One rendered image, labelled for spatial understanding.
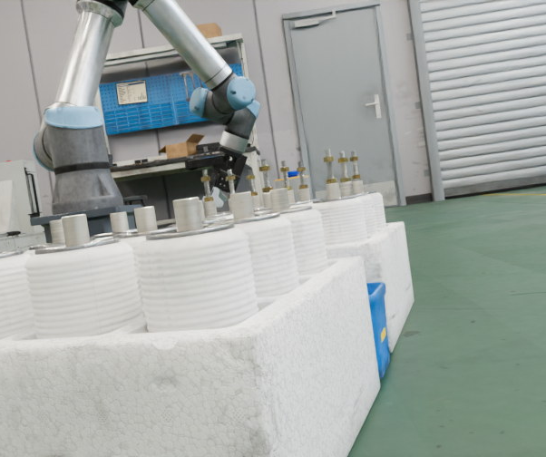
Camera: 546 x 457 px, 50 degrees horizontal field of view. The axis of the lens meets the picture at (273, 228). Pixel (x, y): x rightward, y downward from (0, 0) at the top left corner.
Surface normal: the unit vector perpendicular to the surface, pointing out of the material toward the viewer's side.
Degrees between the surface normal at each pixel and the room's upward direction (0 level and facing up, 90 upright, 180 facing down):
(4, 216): 61
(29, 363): 90
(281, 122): 90
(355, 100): 90
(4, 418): 90
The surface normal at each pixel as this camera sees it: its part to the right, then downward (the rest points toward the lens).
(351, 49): -0.04, 0.06
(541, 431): -0.14, -0.99
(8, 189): -0.09, -0.32
